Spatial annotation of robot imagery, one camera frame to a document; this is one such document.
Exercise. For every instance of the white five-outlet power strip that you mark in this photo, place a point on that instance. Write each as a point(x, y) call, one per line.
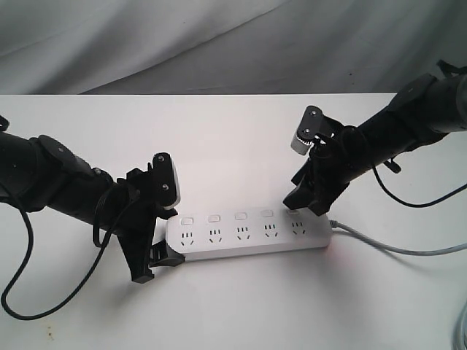
point(243, 232)

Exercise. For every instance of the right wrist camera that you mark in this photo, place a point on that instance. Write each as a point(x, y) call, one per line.
point(308, 127)

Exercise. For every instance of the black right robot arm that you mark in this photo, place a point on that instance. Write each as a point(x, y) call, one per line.
point(420, 114)

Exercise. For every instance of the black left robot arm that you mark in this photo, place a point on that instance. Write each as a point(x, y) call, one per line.
point(41, 172)

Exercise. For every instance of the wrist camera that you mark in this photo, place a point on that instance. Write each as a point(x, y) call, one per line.
point(166, 181)
point(308, 127)

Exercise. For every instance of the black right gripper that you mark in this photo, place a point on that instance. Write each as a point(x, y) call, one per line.
point(332, 159)

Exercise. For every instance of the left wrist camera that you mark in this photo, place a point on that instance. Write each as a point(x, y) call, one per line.
point(166, 181)

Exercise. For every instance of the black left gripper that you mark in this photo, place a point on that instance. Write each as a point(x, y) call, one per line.
point(136, 212)

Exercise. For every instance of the grey backdrop cloth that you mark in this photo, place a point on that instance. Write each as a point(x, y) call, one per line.
point(225, 47)

